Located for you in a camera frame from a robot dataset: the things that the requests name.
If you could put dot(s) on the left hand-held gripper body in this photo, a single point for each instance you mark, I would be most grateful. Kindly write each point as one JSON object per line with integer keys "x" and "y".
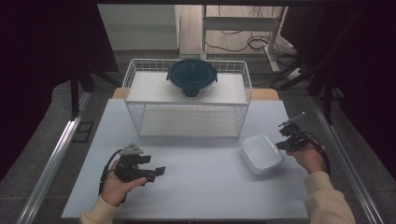
{"x": 129, "y": 171}

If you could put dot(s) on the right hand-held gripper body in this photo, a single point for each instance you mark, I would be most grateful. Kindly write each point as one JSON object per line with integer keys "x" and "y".
{"x": 298, "y": 140}

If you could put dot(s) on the white plastic container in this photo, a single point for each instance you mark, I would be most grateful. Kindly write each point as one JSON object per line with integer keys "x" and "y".
{"x": 261, "y": 154}

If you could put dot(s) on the round glass container blue lid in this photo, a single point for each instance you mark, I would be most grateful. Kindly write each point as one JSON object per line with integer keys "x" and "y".
{"x": 191, "y": 74}

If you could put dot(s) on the person's right hand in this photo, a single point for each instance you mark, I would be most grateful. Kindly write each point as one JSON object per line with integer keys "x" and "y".
{"x": 309, "y": 158}

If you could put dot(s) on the person's left hand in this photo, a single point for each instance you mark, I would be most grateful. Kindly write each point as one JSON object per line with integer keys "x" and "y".
{"x": 113, "y": 188}

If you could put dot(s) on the wooden table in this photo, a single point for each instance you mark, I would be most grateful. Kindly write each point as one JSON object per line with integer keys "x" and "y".
{"x": 264, "y": 94}

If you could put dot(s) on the black stand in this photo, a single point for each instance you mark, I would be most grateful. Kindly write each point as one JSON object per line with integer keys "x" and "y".
{"x": 74, "y": 96}
{"x": 327, "y": 99}

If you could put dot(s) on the white power strip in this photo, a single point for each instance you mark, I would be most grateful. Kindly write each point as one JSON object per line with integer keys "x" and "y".
{"x": 294, "y": 73}

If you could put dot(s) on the dark curtain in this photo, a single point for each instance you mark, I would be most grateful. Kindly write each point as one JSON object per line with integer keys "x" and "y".
{"x": 37, "y": 62}
{"x": 367, "y": 62}

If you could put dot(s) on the white cabinet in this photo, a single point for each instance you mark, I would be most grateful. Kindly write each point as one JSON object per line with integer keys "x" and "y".
{"x": 140, "y": 28}

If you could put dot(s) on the metal rail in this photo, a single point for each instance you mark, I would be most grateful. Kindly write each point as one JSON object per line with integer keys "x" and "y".
{"x": 345, "y": 161}
{"x": 53, "y": 158}

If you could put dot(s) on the black floor frame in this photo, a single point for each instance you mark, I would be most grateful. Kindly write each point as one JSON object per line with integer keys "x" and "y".
{"x": 83, "y": 132}

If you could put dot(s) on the white desk frame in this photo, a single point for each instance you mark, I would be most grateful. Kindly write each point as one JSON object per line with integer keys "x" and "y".
{"x": 239, "y": 23}

